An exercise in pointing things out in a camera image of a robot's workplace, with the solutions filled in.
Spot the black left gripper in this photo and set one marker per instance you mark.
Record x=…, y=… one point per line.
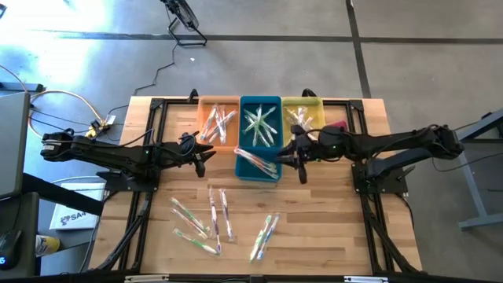
x=186, y=149

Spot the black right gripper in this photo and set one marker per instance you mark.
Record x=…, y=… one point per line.
x=308, y=145

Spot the red toothbrush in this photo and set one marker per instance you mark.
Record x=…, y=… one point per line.
x=188, y=224
x=263, y=167

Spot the orange toothbrush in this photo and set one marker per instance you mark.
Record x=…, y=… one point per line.
x=255, y=156

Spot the small teal plastic bin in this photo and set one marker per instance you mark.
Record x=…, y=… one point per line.
x=245, y=173

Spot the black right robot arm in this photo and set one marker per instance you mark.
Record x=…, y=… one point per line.
x=393, y=143

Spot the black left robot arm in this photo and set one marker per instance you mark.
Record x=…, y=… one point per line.
x=110, y=155

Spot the orange plastic bin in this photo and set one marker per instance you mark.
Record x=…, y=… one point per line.
x=202, y=145

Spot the yellow plastic bin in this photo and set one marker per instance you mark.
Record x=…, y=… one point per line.
x=288, y=103

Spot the magenta cloth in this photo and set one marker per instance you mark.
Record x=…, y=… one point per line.
x=341, y=123

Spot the black table clamp knob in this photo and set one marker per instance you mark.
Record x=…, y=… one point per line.
x=193, y=94
x=308, y=93

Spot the large teal plastic bin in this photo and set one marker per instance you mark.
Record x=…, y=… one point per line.
x=245, y=101

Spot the black floor fan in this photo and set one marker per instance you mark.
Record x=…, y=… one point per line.
x=184, y=15

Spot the white printed box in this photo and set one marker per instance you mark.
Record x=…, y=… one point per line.
x=78, y=212

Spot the yellow white can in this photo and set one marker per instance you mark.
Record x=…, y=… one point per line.
x=47, y=245

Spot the workbench with blue legs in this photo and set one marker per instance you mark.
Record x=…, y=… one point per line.
x=481, y=122

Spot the black side desk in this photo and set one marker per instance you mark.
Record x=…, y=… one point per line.
x=23, y=212

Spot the black computer mouse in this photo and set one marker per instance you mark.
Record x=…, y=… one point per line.
x=9, y=247

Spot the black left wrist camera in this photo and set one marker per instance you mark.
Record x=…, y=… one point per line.
x=200, y=168

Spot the silver table bracket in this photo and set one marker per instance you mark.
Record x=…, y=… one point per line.
x=145, y=278
x=365, y=279

